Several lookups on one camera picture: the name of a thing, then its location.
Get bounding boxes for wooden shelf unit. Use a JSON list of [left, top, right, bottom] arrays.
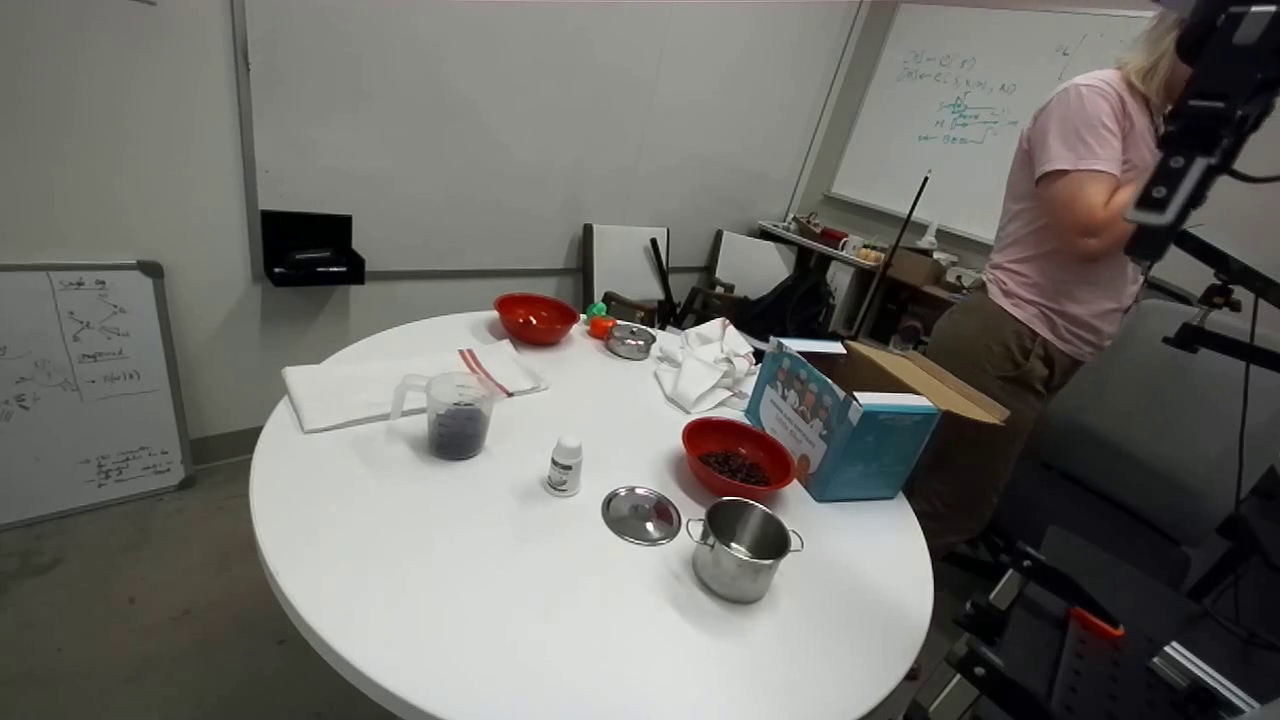
[[757, 218, 995, 351]]

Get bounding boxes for stainless steel pot lid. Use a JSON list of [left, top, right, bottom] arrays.
[[596, 482, 687, 547]]

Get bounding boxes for person in pink shirt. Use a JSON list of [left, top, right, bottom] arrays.
[[918, 4, 1205, 553]]

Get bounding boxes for empty red bowl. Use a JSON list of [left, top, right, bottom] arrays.
[[491, 294, 583, 351]]

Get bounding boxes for clear measuring cup dark contents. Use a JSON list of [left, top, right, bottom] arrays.
[[393, 367, 502, 465]]

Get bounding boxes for black clamp orange handle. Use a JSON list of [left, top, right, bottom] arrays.
[[1051, 606, 1133, 720]]

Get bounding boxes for small steel bowl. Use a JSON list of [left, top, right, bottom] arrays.
[[601, 322, 661, 365]]

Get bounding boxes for black tripod legs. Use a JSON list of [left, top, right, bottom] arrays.
[[604, 237, 724, 331]]

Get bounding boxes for white towel red stripe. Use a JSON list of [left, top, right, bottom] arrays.
[[279, 336, 547, 437]]

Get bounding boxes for grey wall conduit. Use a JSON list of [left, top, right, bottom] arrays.
[[223, 0, 270, 285]]

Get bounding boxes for aluminium rail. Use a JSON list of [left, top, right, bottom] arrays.
[[1151, 638, 1264, 720]]

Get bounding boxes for crumpled white cloth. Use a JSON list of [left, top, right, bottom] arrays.
[[650, 316, 765, 416]]

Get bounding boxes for white salt shaker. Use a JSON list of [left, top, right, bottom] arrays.
[[545, 437, 590, 502]]

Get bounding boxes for thin black rod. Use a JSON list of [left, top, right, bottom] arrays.
[[847, 167, 935, 343]]

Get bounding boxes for blue cardboard box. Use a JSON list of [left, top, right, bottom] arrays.
[[740, 331, 1013, 510]]

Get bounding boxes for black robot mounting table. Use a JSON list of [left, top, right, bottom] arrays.
[[932, 465, 1280, 720]]

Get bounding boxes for black open case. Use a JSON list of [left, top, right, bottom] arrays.
[[257, 204, 369, 294]]

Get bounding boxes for red bowl with dark contents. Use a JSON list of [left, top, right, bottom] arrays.
[[681, 412, 799, 510]]

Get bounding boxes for large wall whiteboard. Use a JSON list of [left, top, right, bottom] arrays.
[[823, 0, 1160, 254]]

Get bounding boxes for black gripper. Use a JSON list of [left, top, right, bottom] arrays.
[[1124, 90, 1264, 263]]

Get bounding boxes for black bag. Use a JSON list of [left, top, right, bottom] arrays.
[[724, 254, 846, 343]]

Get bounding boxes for small framed whiteboard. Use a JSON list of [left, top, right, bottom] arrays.
[[0, 258, 193, 534]]

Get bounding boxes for white panel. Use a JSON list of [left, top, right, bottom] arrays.
[[710, 229, 799, 304], [583, 222, 676, 309]]

